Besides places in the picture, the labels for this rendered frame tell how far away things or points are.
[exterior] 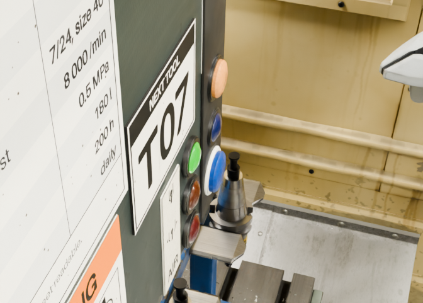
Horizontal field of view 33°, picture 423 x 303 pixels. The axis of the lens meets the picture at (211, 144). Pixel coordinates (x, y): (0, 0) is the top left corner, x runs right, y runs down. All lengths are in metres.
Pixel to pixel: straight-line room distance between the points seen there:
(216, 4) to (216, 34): 0.02
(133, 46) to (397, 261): 1.25
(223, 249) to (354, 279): 0.57
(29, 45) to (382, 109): 1.14
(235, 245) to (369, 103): 0.46
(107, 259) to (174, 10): 0.12
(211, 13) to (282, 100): 0.94
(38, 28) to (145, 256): 0.20
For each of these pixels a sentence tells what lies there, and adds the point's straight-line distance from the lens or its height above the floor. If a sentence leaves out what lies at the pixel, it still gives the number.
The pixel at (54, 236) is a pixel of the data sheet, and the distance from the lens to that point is 0.27.
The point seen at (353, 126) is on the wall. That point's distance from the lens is 1.36.
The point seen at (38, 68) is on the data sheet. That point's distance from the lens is 0.23.
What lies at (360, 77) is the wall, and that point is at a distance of 1.29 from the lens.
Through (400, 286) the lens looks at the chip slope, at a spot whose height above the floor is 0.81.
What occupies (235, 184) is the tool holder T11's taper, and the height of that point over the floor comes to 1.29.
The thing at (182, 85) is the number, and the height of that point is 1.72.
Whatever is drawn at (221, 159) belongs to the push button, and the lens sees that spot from 0.50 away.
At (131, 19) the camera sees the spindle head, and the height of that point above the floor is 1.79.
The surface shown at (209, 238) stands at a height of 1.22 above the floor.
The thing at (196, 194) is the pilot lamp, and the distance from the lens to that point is 0.45.
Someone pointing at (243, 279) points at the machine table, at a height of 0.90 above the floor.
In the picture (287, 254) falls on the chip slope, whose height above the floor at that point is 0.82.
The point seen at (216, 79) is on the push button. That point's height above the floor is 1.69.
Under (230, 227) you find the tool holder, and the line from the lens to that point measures 0.99.
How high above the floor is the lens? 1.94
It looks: 40 degrees down
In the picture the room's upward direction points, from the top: 2 degrees clockwise
